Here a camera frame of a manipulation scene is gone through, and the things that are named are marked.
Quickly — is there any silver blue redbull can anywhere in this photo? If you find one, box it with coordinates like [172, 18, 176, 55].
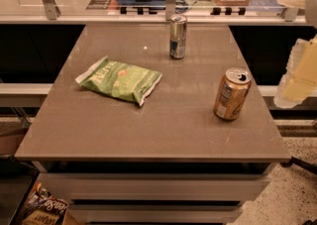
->
[169, 14, 187, 59]

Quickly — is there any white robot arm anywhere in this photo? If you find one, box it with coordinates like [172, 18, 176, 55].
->
[273, 0, 317, 109]

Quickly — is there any gold soda can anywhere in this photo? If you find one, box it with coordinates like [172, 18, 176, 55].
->
[213, 67, 252, 121]

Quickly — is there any green chip bag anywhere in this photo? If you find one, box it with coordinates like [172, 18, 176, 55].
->
[75, 56, 162, 106]

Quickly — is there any upper grey drawer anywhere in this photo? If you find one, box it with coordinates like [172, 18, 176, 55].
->
[39, 173, 269, 201]

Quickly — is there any grey drawer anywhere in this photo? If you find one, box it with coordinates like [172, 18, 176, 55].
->
[70, 205, 242, 224]
[39, 173, 269, 201]

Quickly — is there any lower grey drawer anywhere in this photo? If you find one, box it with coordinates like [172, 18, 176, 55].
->
[70, 205, 242, 224]

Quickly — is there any magazine stack on floor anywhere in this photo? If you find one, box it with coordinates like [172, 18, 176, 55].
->
[14, 181, 77, 225]

